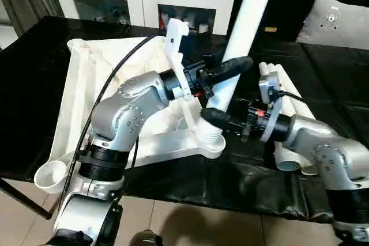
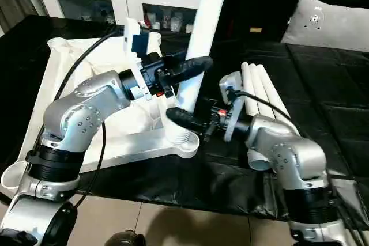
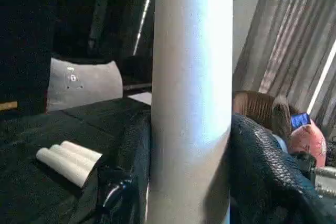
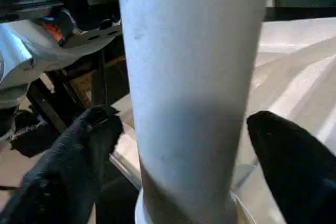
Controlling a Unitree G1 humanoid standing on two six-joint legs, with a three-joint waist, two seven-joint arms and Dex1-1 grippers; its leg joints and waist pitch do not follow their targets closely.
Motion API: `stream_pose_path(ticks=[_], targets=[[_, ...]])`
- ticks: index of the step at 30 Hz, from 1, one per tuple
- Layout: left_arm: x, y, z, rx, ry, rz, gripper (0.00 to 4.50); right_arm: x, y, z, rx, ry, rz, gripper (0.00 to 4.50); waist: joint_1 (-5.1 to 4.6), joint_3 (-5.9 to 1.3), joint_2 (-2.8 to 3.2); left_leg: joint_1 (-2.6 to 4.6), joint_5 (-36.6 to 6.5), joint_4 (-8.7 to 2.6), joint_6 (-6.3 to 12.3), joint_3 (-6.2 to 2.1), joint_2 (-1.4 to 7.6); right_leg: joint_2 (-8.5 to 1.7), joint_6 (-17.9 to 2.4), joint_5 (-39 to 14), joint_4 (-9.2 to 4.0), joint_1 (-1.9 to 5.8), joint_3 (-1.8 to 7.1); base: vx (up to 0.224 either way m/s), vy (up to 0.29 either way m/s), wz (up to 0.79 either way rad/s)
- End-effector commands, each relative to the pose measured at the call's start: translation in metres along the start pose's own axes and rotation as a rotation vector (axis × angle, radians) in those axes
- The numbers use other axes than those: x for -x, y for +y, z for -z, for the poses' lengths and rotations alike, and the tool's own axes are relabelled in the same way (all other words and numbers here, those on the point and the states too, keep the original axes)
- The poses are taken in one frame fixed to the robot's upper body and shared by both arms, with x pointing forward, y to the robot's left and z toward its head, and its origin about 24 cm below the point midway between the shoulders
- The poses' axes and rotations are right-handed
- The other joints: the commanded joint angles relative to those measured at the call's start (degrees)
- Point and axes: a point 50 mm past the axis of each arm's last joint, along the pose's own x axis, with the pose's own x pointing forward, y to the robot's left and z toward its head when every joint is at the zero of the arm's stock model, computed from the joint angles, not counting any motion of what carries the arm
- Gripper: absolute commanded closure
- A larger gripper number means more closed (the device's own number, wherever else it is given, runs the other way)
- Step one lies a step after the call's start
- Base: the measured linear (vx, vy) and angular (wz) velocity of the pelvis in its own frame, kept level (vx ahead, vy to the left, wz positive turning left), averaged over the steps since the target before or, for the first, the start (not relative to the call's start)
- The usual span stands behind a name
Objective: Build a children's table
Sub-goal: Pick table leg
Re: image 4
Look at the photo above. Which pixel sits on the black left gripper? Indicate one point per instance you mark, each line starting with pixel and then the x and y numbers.
pixel 39 3

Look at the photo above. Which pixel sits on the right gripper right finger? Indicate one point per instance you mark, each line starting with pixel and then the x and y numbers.
pixel 302 182

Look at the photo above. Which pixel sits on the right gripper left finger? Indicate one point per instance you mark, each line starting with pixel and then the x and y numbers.
pixel 60 176

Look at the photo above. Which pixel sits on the white plastic table top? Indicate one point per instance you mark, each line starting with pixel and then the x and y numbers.
pixel 288 90

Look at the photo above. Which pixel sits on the white plastic table leg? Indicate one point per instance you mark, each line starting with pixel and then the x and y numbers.
pixel 191 77

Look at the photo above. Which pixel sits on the brown cardboard box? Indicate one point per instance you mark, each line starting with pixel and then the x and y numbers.
pixel 86 85

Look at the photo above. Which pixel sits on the white plastic upturned table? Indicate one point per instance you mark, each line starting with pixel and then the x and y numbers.
pixel 302 14

